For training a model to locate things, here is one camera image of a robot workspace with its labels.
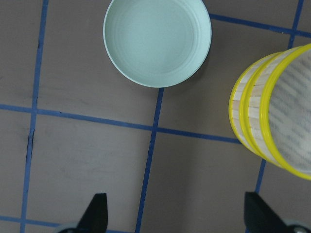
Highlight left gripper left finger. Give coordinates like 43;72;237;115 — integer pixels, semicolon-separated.
75;193;107;233

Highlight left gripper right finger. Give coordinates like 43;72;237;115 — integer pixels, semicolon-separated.
244;192;292;233

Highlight yellow steamer layer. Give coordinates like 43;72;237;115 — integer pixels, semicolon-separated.
228;52;280;158
240;44;311;180

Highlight light green plate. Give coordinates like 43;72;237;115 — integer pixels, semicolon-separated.
103;0;212;88

